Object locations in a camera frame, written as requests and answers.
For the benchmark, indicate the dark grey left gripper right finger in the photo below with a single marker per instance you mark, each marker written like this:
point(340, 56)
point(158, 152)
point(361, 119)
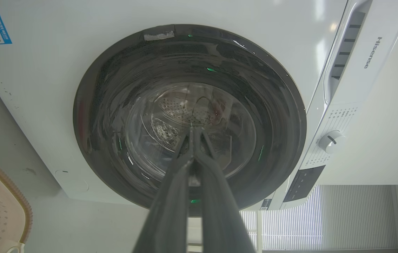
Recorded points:
point(221, 211)

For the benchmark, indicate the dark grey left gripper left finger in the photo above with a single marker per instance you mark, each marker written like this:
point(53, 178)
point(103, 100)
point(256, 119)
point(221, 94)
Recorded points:
point(171, 207)

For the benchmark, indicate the beige perforated laundry basket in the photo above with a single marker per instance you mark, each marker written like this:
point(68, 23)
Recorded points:
point(6, 211)

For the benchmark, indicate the round dark washing machine door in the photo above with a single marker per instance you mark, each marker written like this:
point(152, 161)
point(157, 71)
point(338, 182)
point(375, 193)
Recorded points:
point(121, 116)

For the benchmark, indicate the white pleated window blind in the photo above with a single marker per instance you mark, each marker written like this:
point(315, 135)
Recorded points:
point(325, 219)

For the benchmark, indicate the white washing machine dial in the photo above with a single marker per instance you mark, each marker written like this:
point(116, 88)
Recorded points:
point(330, 141)

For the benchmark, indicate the white Hisense washing machine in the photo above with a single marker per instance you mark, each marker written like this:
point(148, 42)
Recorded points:
point(37, 98)

